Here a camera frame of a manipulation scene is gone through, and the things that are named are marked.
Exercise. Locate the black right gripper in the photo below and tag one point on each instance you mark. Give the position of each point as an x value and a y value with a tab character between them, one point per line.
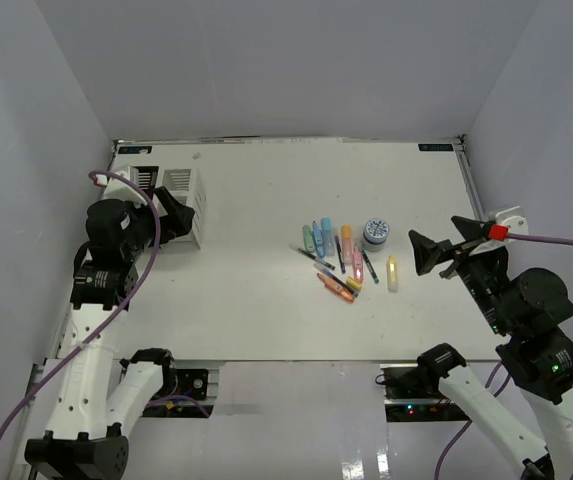
428	252

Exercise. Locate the green gel pen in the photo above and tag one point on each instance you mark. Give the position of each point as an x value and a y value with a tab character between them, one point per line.
370	266

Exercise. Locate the purple gel pen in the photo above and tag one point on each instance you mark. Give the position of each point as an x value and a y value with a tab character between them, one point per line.
339	254

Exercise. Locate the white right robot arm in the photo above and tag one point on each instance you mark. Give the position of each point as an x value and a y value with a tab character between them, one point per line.
538	356

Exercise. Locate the black gel pen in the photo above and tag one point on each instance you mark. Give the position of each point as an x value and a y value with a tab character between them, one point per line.
312	257

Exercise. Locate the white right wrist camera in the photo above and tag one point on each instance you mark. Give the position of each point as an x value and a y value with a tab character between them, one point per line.
504	221

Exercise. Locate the yellow highlighter cap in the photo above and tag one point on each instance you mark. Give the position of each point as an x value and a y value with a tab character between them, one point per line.
354	284

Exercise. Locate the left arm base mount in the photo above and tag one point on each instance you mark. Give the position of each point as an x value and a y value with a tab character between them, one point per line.
186	387

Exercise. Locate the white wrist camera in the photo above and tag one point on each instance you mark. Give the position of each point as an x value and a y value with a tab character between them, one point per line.
504	221
117	189

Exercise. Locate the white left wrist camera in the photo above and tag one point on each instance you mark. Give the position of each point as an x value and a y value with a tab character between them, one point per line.
117	189

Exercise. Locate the orange capped highlighter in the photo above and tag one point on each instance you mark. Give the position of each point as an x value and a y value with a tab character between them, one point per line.
347	243

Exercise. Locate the white slotted organizer box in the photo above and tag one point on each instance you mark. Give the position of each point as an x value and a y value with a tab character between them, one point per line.
186	186

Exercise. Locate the black slotted organizer box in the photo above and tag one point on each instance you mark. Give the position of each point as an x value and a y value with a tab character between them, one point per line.
145	177

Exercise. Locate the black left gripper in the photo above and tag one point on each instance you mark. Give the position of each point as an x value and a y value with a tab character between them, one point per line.
180	216

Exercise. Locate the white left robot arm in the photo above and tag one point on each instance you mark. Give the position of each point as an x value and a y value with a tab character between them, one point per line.
86	436

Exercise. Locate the green capped highlighter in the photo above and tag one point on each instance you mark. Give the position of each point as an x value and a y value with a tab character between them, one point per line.
308	239

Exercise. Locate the pink highlighter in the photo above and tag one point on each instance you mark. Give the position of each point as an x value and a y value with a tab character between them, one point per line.
357	263

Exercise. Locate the light blue L-point highlighter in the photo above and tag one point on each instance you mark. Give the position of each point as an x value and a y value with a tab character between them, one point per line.
327	236

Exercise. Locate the blue white tape roll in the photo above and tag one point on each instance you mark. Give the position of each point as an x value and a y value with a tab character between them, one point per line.
375	234

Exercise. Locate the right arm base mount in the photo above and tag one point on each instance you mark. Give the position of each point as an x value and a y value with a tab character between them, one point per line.
408	397

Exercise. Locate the yellow highlighter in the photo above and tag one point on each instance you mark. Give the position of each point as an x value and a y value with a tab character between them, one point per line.
392	274

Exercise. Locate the blue uncapped highlighter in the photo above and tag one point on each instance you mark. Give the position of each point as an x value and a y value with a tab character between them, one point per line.
318	240

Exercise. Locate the blue gel pen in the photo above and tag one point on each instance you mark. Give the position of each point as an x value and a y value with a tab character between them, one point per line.
344	285

